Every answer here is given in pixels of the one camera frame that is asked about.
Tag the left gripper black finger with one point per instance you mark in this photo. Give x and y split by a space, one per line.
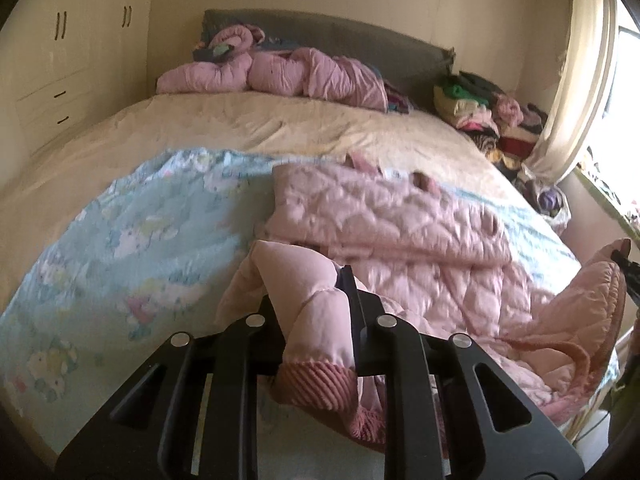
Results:
364 310

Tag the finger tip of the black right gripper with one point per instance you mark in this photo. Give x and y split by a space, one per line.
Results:
631 271

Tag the light pink quilted jacket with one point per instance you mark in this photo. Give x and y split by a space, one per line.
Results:
440 263

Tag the pile of assorted clothes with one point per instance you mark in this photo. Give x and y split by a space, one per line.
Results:
506 133

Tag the beige bed cover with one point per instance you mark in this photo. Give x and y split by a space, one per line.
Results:
45 197

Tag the cream curtain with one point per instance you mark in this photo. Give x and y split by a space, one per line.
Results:
586 77

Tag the blue cartoon cat quilt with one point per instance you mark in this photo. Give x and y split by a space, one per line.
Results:
152 255

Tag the grey upholstered headboard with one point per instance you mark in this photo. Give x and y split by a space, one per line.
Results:
410 65

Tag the crumpled pink puffer coat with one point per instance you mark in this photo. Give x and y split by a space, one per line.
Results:
242 58

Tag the cream wardrobe with drawers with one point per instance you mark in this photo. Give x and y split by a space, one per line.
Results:
69 63

